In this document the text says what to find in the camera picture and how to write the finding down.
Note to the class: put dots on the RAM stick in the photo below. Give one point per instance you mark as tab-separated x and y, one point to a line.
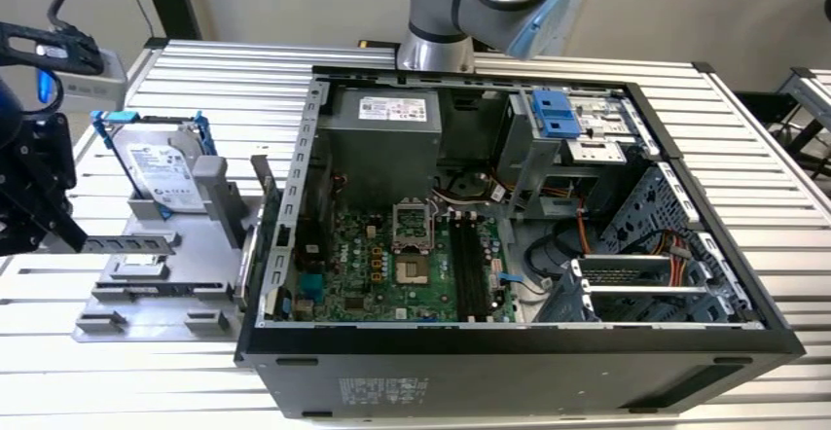
159	296
130	245

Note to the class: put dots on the blue disk carrier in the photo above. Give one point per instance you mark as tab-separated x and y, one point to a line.
116	118

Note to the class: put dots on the silver hard disk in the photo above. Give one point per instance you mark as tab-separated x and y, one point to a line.
156	172

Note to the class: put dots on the silver CPU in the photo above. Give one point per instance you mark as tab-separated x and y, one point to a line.
143	261

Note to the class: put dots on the grey parts rack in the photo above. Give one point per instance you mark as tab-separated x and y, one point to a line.
195	264

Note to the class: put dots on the blue board connector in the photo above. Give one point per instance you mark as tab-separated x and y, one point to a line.
310	289

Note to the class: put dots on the grey power supply unit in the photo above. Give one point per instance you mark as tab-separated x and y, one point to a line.
383	153

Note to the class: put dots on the green motherboard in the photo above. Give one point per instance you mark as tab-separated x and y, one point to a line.
363	284

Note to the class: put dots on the small yellow black object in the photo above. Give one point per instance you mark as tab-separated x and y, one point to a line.
376	43

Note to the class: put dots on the CPU socket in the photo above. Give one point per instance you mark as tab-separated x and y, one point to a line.
412	269

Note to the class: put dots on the black open PC case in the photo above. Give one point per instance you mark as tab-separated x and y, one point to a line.
454	381

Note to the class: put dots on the blue plastic drive latch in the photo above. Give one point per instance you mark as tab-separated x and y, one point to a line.
553	109

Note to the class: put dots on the metal disk bay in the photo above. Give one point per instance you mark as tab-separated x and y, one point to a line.
623	264

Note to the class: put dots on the metal slat side table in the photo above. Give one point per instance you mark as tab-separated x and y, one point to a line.
811	84

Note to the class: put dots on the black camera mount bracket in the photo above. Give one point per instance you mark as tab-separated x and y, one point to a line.
39	36

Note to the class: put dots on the black upright post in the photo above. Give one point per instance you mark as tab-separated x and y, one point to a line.
168	2

